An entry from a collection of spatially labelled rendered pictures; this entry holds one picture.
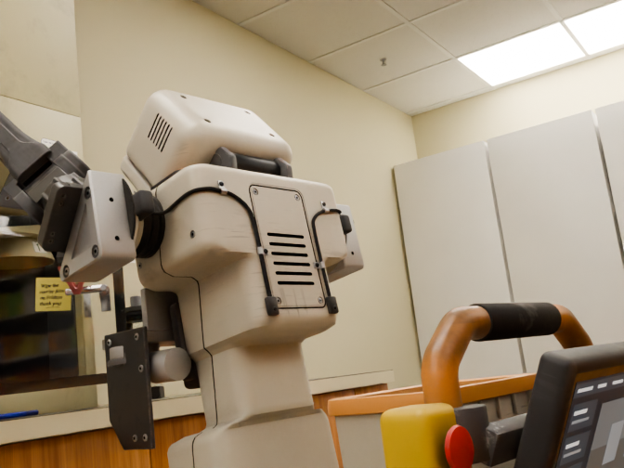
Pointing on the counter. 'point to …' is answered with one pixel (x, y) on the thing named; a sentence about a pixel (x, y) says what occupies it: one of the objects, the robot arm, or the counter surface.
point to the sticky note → (51, 294)
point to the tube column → (39, 54)
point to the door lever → (91, 290)
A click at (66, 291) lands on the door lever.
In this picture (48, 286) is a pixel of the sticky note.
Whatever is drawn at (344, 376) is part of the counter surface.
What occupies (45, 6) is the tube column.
